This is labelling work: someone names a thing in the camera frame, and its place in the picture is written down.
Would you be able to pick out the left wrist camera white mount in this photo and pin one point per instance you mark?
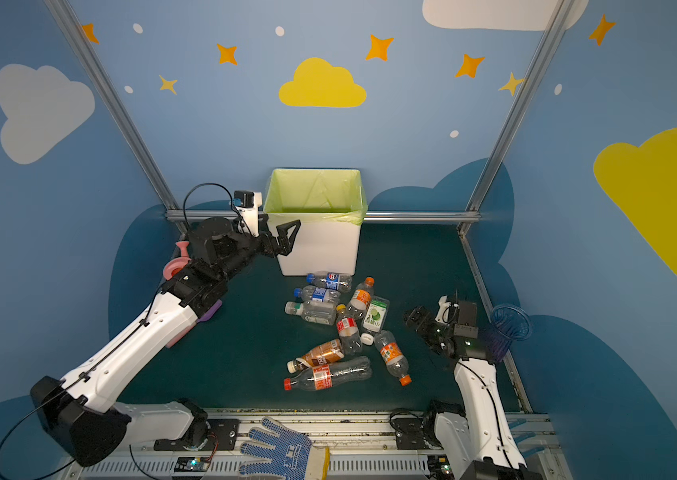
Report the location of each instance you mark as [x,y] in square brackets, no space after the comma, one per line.
[248,205]

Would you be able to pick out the orange cap clear bottle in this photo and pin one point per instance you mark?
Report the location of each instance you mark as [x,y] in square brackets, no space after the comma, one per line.
[360,300]

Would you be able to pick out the amber tea bottle white cap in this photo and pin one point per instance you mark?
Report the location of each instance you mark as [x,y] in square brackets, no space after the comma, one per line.
[323,354]

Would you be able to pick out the circuit board right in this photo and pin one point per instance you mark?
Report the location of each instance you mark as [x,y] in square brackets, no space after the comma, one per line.
[439,468]

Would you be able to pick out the square bottle lime label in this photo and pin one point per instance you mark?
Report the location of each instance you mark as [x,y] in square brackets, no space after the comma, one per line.
[375,315]

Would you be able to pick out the green bin liner bag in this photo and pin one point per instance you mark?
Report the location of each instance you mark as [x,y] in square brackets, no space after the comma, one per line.
[317,194]

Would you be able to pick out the clear white cap wide bottle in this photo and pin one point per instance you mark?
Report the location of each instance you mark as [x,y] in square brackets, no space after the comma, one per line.
[318,313]

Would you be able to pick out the aluminium frame post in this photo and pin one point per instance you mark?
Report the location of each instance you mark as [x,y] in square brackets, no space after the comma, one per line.
[72,30]
[537,68]

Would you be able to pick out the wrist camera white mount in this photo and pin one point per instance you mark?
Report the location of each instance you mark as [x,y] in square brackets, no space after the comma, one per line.
[248,205]
[452,311]

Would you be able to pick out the yellow cap red label bottle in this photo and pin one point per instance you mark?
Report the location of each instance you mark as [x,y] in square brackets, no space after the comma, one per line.
[348,332]

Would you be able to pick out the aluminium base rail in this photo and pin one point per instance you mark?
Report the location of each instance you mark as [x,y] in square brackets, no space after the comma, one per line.
[362,445]

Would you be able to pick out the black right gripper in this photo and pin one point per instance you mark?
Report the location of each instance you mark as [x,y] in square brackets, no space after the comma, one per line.
[428,327]

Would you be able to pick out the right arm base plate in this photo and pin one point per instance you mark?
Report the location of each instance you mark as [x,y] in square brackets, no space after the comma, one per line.
[409,435]

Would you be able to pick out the small bottle orange label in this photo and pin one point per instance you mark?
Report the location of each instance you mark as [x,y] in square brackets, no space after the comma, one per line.
[395,362]

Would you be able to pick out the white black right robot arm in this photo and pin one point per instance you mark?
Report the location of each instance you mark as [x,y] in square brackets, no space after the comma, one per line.
[476,439]

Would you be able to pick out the aluminium frame right post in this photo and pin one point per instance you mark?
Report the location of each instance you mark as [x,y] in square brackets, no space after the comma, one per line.
[537,68]

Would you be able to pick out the purple plastic object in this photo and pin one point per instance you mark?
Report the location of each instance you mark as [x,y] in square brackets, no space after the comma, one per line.
[205,318]

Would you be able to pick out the green circuit board left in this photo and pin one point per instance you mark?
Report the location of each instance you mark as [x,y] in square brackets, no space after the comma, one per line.
[191,465]

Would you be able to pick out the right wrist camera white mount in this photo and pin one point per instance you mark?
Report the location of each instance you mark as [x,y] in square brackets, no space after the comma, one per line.
[452,311]

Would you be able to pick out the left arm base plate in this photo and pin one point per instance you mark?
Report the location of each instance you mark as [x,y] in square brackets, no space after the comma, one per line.
[214,434]

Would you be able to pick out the crumpled clear blue label bottle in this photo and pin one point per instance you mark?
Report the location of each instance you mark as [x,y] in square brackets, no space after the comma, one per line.
[340,282]

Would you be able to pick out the white plastic trash bin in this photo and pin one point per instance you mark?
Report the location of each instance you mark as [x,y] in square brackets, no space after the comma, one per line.
[322,246]

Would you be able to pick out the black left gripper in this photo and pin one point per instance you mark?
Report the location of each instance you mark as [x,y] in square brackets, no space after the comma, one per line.
[263,241]

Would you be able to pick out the blue dotted work glove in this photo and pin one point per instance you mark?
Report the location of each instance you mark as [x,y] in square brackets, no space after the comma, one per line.
[277,452]

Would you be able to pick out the pink watering can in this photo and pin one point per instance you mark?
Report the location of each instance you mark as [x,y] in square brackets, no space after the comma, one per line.
[178,263]

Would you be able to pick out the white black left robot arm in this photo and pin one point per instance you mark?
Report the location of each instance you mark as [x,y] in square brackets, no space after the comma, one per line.
[81,412]

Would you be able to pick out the clear bottle blue label middle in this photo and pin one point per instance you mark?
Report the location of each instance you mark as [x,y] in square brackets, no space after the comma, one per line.
[319,296]

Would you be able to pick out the clear cola bottle red label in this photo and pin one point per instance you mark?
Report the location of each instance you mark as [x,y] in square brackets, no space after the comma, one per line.
[330,375]

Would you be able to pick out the aluminium frame left post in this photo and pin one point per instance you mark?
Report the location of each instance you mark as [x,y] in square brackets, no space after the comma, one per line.
[72,30]

